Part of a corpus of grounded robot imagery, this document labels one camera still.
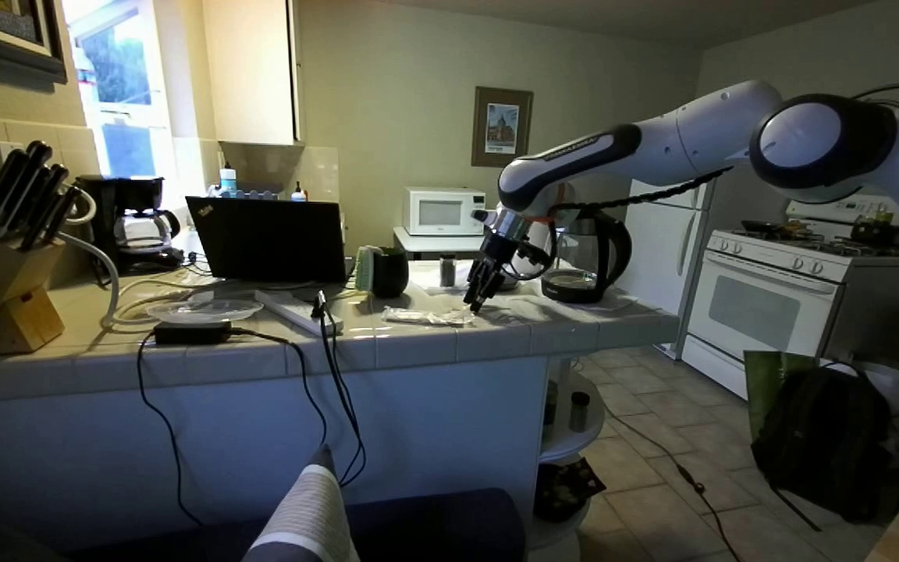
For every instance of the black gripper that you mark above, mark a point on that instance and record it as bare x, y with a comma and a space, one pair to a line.
505, 233

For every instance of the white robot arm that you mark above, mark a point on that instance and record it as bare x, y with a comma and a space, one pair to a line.
817, 147

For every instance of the white microwave table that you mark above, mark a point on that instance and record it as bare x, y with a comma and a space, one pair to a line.
435, 249

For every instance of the white microwave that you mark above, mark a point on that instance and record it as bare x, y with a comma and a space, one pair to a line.
445, 211

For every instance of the dark green mug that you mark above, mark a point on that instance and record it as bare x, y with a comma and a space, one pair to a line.
389, 272

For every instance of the black electric kettle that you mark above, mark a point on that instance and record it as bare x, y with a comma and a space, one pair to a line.
592, 253

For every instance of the white refrigerator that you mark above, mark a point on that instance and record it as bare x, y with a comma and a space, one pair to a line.
664, 244

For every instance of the black laptop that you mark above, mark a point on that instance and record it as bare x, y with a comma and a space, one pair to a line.
286, 253

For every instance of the dark blue sofa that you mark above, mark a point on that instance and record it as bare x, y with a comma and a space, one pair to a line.
480, 526

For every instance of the white stove oven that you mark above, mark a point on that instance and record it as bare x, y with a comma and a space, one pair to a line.
836, 292

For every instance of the black power adapter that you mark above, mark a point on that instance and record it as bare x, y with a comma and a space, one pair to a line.
193, 331

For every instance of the white upper cabinet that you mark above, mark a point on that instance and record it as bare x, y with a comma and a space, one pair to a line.
251, 71

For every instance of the black coffee maker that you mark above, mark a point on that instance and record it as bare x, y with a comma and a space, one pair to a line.
134, 227

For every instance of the black bag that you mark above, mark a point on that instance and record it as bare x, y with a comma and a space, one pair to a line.
825, 441

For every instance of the wooden knife block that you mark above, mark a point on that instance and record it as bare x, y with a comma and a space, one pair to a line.
33, 205

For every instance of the framed wall picture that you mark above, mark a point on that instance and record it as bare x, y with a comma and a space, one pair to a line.
502, 126

